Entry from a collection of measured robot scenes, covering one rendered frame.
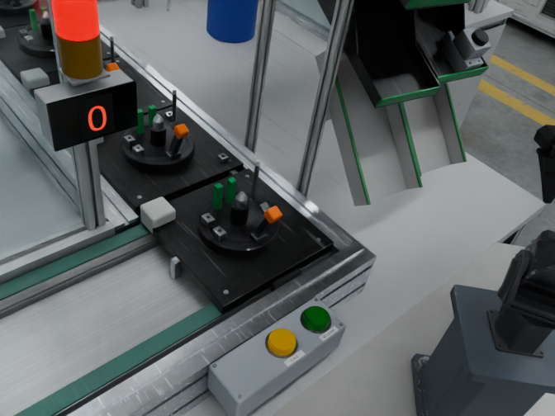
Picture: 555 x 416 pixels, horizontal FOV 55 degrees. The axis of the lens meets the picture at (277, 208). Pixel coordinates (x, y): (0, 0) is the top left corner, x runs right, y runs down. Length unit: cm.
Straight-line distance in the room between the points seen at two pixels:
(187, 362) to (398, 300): 44
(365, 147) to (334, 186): 23
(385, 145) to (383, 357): 39
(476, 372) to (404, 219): 53
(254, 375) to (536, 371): 36
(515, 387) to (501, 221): 60
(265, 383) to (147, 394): 16
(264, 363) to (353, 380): 19
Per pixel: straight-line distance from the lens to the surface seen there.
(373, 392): 90
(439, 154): 115
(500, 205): 134
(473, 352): 75
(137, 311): 87
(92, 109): 74
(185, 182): 100
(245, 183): 100
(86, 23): 68
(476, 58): 105
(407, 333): 99
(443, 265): 113
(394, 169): 104
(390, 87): 91
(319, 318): 81
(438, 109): 116
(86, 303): 89
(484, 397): 80
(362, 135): 101
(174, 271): 87
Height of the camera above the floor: 162
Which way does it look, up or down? 42 degrees down
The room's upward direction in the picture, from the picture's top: 11 degrees clockwise
